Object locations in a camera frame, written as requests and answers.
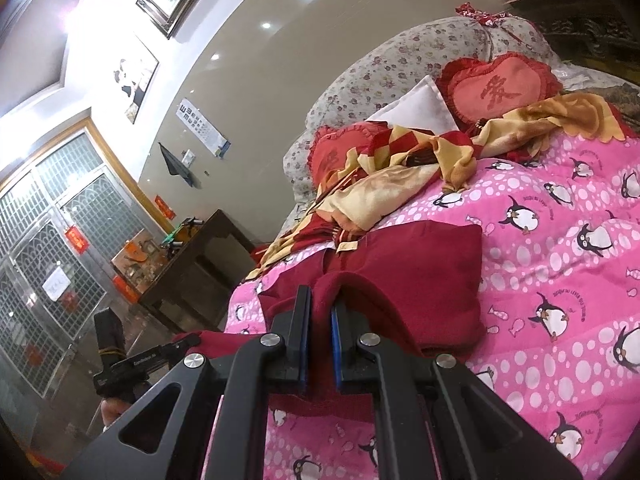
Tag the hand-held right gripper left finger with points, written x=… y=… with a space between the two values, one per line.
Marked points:
x=302 y=360

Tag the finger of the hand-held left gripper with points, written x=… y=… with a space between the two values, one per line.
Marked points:
x=182 y=345

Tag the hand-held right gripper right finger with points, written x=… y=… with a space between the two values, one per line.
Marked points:
x=336 y=355

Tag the dark red sweater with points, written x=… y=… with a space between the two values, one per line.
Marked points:
x=425 y=270

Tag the person's left hand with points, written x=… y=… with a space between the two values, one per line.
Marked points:
x=112 y=412

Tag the dark wooden side table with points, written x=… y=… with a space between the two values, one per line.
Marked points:
x=210 y=260

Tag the green and black tool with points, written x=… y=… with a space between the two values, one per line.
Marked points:
x=180 y=232

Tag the white paper sheet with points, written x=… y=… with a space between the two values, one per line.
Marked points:
x=56 y=284

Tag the dark hanging cloth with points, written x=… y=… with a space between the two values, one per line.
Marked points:
x=177 y=167

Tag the red and yellow checked cloth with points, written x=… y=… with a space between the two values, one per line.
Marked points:
x=390 y=185

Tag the metal grille window door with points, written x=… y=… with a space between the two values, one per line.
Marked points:
x=45 y=200

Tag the red heart-shaped pillow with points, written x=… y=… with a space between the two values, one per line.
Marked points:
x=335 y=152
x=495 y=92

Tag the eye chart poster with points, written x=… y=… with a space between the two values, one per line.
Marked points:
x=202 y=126

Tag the pink penguin print blanket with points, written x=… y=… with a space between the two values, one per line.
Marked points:
x=550 y=260

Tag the white pillow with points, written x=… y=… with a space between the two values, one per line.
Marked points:
x=420 y=107

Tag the floral grey headboard cushion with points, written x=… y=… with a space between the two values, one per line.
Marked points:
x=380 y=60

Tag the red patterned cloth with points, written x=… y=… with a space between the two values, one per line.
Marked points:
x=480 y=14

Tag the grey brown bedsheet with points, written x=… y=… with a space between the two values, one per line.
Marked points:
x=605 y=95

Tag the dark carved wooden cabinet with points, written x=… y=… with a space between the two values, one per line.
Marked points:
x=575 y=25

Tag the orange picture frame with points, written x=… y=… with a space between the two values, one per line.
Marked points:
x=137 y=257

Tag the red paper wall sticker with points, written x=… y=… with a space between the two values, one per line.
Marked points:
x=165 y=207

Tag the white wall socket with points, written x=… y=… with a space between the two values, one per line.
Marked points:
x=188 y=157

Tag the panda wall picture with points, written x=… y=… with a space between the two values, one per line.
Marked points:
x=135 y=77

